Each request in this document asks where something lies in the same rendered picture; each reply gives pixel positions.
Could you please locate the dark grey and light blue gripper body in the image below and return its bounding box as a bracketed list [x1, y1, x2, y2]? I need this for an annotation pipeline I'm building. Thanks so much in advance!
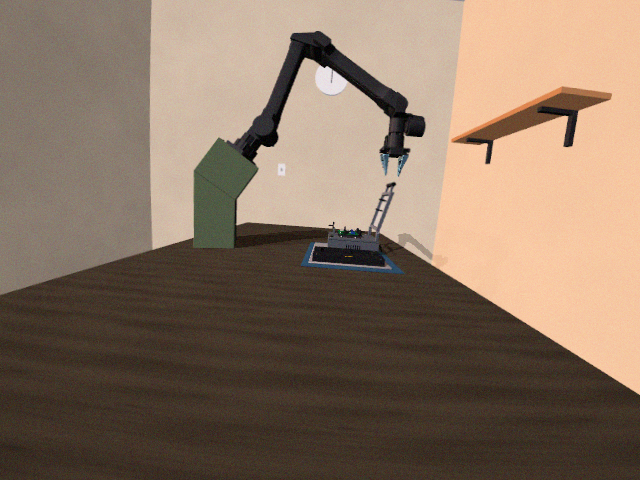
[379, 132, 410, 158]

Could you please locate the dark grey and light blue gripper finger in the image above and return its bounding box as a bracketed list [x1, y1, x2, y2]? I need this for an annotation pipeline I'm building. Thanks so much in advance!
[397, 155, 408, 177]
[380, 154, 389, 176]

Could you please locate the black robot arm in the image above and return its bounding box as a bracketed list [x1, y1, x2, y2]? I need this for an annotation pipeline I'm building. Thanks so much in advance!
[226, 31, 426, 165]

